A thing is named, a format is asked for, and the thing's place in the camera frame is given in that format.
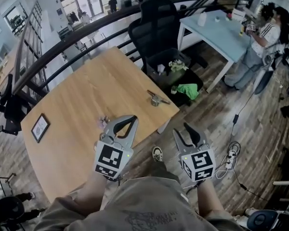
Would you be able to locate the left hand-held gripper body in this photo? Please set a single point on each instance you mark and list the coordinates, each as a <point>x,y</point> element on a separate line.
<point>109,156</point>

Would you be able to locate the crumpled white paper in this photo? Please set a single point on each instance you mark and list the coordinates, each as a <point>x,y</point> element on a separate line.
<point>161,68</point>

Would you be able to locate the black swivel chair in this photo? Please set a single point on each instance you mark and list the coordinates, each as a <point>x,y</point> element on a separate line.
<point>10,109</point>

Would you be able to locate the white flower bouquet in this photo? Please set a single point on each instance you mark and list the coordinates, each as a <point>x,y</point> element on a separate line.
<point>177,65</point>

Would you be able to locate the person's olive shirt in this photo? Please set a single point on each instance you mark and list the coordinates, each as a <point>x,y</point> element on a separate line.
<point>144,201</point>

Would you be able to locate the black mesh office chair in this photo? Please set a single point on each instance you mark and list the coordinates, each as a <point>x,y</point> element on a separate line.
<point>156,28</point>

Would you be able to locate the light blue table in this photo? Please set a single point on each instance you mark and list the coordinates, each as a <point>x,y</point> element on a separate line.
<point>219,36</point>

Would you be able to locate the black framed picture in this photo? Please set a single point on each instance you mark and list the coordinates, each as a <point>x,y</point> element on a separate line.
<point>40,128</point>

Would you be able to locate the white cardboard box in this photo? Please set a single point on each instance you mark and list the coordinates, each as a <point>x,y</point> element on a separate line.
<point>239,14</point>

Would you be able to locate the dark curved railing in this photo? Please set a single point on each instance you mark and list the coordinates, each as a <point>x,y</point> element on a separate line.
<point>69,42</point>

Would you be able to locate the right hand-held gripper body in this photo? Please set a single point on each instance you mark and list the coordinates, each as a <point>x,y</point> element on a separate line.
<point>199,165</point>

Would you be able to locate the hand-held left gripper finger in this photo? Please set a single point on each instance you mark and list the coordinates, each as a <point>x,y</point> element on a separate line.
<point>109,126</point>
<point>135,133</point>

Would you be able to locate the black open box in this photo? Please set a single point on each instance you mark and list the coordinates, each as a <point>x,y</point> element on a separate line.
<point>163,56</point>

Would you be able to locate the black power adapter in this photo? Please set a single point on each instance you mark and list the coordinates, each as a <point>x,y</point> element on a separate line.
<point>236,119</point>

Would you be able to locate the white and blue machine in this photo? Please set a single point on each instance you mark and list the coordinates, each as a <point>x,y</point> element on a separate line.
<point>267,219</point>

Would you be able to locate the person's shoe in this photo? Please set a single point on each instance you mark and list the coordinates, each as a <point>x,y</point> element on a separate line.
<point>157,153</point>

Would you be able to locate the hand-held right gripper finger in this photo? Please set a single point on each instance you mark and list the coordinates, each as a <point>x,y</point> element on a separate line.
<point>196,138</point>
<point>179,144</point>

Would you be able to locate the white power strip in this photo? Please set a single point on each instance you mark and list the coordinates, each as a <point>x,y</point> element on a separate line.
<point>231,160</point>

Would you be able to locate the black bag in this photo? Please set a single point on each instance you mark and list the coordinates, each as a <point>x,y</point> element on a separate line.
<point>193,79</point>

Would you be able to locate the small purple flower ornament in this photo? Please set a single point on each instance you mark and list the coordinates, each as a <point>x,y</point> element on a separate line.
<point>103,121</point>

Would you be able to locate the person's right forearm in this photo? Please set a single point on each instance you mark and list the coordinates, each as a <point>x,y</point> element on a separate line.
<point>210,198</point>

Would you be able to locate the green cloth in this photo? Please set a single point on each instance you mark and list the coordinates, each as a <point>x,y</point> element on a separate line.
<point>189,90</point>

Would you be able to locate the person's left forearm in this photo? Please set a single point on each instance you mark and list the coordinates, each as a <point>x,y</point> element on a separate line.
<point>91,196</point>

